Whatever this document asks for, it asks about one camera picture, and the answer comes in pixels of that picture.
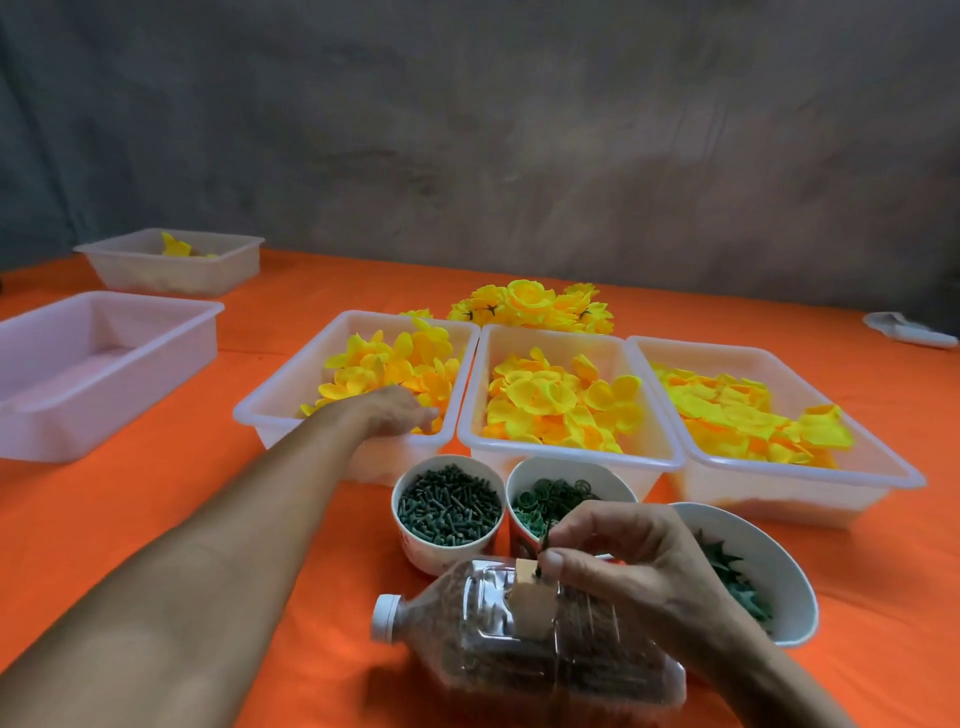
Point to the clear plastic bottle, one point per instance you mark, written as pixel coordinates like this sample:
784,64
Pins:
465,622

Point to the white bin of cupped petals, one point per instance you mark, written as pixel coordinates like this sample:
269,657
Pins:
289,390

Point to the heap of green plastic rings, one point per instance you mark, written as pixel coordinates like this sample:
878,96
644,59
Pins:
544,502

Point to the yellow fabric flower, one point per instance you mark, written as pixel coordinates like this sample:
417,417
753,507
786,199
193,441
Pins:
175,246

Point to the white cup of green rings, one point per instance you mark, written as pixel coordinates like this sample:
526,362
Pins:
600,474

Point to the white plastic scoop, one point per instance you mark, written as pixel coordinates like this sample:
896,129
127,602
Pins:
907,330

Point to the person's right hand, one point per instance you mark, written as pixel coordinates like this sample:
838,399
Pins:
660,570

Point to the white cup of green pegs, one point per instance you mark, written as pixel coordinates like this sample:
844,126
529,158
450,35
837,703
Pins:
431,559

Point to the white bottle cap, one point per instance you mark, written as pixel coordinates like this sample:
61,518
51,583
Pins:
385,619

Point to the orange tablecloth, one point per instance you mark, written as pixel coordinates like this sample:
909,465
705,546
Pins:
862,570

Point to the pile of assembled yellow flowers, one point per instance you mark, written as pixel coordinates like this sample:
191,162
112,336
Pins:
529,300

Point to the heap of green plastic leaves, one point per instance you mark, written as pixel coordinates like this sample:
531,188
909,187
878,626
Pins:
739,581

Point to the person's left forearm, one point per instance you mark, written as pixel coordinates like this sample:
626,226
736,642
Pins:
187,570

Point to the white bowl of green leaves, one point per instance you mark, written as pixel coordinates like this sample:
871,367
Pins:
780,577

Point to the clear bin with one flower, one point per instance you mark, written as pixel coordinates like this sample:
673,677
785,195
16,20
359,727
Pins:
135,274

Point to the person's right thumb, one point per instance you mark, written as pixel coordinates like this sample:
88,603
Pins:
566,568

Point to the heap of cupped yellow petals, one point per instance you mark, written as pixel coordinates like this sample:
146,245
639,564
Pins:
390,360

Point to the heap of dark green pegs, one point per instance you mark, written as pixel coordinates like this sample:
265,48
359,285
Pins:
448,506

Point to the person's right forearm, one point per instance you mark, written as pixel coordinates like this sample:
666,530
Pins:
765,682

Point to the person's left fingers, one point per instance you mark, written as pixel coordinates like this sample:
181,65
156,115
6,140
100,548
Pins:
420,411

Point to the heap of flat yellow petals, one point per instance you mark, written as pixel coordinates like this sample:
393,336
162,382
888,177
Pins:
735,420

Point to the white bin of round petals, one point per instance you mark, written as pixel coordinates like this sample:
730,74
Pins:
480,390

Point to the person's left hand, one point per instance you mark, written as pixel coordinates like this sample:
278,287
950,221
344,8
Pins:
382,414

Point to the empty translucent plastic bin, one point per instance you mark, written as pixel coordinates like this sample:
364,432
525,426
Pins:
90,367

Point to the white bin of flat petals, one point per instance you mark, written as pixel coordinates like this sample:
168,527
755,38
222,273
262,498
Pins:
855,480

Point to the heap of round yellow petals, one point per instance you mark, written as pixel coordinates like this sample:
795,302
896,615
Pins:
547,405

